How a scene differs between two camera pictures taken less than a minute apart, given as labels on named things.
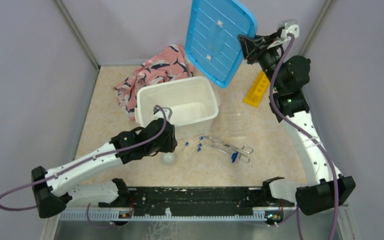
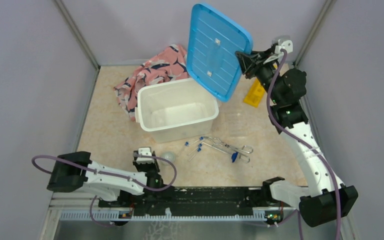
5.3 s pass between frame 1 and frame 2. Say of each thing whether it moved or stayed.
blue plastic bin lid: moved
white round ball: stayed
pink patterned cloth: stayed
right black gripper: moved
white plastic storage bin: stayed
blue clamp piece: stayed
